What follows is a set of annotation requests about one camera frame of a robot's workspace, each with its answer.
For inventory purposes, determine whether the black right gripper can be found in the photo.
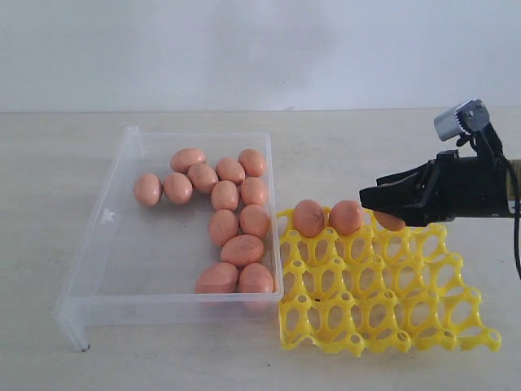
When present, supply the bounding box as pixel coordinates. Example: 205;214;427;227
359;150;511;227

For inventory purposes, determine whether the brown egg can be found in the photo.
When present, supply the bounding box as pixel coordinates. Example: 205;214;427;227
373;211;406;231
239;263;274;293
211;180;239;212
216;157;246;186
134;173;163;207
163;172;193;204
208;209;239;247
195;262;239;294
239;204;269;239
220;234;265;268
293;200;326;238
329;200;363;236
240;177;269;206
187;163;219;195
170;147;206;174

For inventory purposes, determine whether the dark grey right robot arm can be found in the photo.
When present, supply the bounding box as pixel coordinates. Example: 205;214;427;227
359;150;520;227

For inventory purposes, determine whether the yellow plastic egg tray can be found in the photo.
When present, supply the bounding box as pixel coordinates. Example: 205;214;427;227
278;210;501;356

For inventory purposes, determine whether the brown egg back right corner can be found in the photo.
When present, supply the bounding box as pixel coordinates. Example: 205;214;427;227
238;148;267;178

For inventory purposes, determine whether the clear plastic box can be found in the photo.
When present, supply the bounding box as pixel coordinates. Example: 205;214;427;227
54;126;283;351

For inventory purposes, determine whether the brown egg back top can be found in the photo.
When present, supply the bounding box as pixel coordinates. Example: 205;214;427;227
170;147;206;174

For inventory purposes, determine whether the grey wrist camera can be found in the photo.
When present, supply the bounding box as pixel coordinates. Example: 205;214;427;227
433;99;504;160

